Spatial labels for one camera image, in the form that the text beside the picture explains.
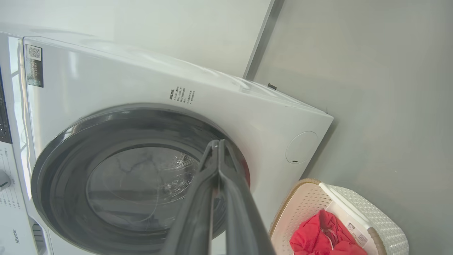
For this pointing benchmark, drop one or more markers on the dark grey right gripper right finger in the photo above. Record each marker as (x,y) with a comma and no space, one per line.
(240,219)

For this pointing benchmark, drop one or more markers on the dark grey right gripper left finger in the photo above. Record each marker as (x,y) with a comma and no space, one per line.
(193,212)

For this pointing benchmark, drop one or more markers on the cream woven plastic laundry basket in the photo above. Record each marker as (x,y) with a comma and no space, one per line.
(382,223)

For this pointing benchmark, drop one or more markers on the red garment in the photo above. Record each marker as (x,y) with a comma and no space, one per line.
(318,233)

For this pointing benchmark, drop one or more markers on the round white filter cover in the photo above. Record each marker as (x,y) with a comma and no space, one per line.
(302,147)

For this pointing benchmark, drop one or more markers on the dark round washing machine door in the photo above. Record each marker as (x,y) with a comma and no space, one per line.
(63,170)

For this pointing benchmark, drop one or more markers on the white front-load washing machine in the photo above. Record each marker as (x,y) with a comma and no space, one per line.
(124,81)

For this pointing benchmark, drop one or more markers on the silver washing machine dial knob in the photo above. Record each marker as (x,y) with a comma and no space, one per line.
(3,180)

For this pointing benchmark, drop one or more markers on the black washing machine control display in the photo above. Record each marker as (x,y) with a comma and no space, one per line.
(3,120)

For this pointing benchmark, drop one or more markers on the dark QR code sticker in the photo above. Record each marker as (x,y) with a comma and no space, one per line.
(34,67)

